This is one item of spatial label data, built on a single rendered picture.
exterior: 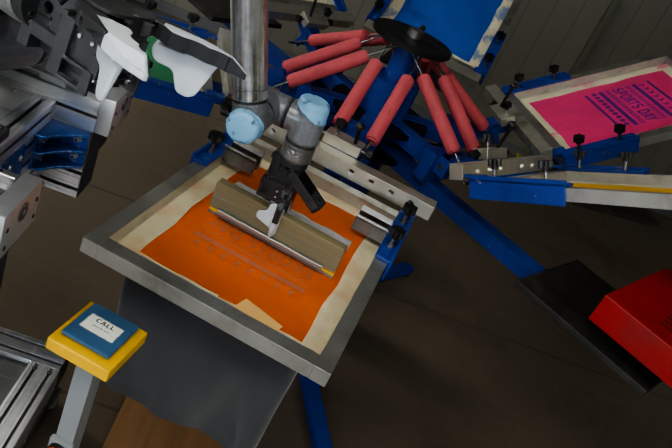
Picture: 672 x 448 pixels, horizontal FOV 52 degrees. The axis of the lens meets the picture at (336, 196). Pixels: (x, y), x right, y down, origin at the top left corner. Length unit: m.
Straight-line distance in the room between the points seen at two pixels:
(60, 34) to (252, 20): 0.75
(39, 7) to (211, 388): 1.14
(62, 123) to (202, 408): 0.73
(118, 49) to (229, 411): 1.26
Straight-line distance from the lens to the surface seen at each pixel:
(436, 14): 3.49
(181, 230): 1.69
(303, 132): 1.56
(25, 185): 1.25
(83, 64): 0.68
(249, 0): 1.40
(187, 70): 0.71
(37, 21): 0.74
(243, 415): 1.72
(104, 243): 1.53
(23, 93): 1.62
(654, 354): 2.02
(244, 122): 1.44
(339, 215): 2.00
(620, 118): 3.05
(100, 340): 1.35
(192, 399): 1.75
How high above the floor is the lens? 1.91
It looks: 27 degrees down
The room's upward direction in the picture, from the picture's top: 25 degrees clockwise
